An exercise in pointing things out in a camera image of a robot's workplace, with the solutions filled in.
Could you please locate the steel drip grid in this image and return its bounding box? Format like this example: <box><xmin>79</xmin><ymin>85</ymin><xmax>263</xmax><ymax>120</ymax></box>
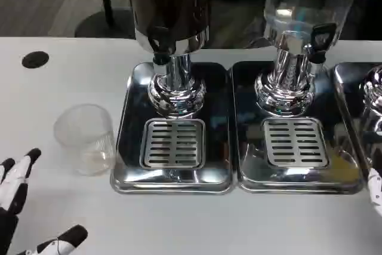
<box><xmin>262</xmin><ymin>117</ymin><xmax>331</xmax><ymax>168</ymax></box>
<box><xmin>140</xmin><ymin>118</ymin><xmax>207</xmax><ymax>169</ymax></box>

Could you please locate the drink dispenser with dark tank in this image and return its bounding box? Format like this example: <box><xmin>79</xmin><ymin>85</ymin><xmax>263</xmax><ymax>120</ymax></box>
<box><xmin>124</xmin><ymin>0</ymin><xmax>211</xmax><ymax>118</ymax></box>

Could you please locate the black tap of dark dispenser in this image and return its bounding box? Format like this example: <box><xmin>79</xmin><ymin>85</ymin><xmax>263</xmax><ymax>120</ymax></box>
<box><xmin>147</xmin><ymin>26</ymin><xmax>177</xmax><ymax>76</ymax></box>

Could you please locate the black tap of clear dispenser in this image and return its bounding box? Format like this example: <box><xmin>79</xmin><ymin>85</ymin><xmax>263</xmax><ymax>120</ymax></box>
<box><xmin>307</xmin><ymin>23</ymin><xmax>338</xmax><ymax>76</ymax></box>

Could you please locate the drink dispenser with clear tank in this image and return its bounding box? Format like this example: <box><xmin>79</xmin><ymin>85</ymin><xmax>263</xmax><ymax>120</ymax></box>
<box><xmin>262</xmin><ymin>0</ymin><xmax>363</xmax><ymax>118</ymax></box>

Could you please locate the black stand with round base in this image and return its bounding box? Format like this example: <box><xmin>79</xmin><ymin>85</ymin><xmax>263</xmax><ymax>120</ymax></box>
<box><xmin>74</xmin><ymin>0</ymin><xmax>137</xmax><ymax>39</ymax></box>

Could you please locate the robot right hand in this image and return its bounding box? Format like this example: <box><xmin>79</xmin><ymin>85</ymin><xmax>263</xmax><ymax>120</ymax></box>
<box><xmin>367</xmin><ymin>156</ymin><xmax>382</xmax><ymax>217</ymax></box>

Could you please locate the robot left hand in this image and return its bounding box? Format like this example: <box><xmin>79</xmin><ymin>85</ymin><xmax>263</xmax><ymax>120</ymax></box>
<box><xmin>0</xmin><ymin>147</ymin><xmax>89</xmax><ymax>255</ymax></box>

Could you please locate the steel base tray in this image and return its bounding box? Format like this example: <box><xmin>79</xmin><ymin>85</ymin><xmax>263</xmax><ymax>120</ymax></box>
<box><xmin>229</xmin><ymin>60</ymin><xmax>366</xmax><ymax>195</ymax></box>
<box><xmin>109</xmin><ymin>61</ymin><xmax>234</xmax><ymax>195</ymax></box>
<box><xmin>333</xmin><ymin>62</ymin><xmax>382</xmax><ymax>184</ymax></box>

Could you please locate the clear ribbed glass cup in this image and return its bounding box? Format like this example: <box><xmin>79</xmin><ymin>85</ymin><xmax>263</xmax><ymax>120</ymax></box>
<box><xmin>53</xmin><ymin>104</ymin><xmax>116</xmax><ymax>177</ymax></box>

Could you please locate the black round table grommet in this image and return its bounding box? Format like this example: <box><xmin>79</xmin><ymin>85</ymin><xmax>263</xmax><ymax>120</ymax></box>
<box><xmin>21</xmin><ymin>51</ymin><xmax>50</xmax><ymax>69</ymax></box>

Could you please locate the chrome drink dispenser column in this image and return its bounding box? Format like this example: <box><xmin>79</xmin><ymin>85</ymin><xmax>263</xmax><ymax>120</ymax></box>
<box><xmin>362</xmin><ymin>65</ymin><xmax>382</xmax><ymax>136</ymax></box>

